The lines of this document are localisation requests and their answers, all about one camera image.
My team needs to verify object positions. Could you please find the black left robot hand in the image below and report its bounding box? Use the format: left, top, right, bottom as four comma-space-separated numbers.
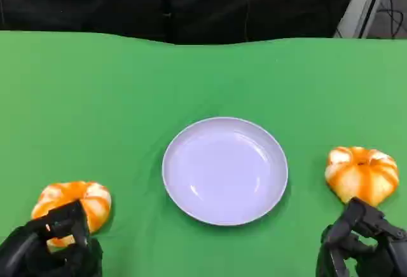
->
0, 199, 104, 277

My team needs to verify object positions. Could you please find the lilac plate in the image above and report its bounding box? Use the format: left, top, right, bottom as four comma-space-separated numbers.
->
162, 116, 289, 227

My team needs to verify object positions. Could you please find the grey metal frame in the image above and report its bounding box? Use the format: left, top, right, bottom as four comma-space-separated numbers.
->
333, 0, 398, 39

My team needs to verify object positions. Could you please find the black backdrop curtain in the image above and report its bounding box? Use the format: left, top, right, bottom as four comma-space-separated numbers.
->
0, 0, 366, 45

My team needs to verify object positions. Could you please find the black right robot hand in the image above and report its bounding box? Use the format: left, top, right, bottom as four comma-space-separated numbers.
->
315, 196, 407, 277

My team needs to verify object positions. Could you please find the orange white toy bread roll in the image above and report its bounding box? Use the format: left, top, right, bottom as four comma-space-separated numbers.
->
31, 180, 113, 248
324, 145, 400, 207

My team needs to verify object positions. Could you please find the black floor cable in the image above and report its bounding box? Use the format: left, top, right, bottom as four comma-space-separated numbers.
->
376, 6, 405, 39

